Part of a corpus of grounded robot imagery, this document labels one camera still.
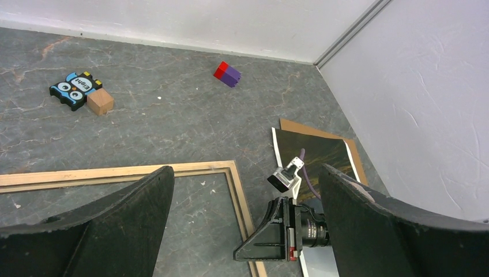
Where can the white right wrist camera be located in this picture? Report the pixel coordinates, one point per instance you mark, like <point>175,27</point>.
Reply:
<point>286,179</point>

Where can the brown cardboard backing board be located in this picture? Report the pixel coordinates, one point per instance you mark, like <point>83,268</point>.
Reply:
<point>292,126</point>

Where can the wooden picture frame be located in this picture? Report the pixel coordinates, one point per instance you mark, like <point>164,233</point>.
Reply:
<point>61,179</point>

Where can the red purple block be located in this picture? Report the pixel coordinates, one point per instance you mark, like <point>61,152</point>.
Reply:
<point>227,74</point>

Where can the small wooden cube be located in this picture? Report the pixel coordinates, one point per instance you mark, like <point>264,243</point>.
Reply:
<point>100,101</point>

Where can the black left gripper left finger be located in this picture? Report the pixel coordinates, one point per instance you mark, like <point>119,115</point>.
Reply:
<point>117,235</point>

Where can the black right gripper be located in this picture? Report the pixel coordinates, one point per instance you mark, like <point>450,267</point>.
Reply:
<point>272,240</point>

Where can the blue owl toy block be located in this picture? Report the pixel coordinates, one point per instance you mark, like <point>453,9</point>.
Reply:
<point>73,91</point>

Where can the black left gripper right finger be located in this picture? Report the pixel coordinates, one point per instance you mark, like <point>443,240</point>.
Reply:
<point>377,235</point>

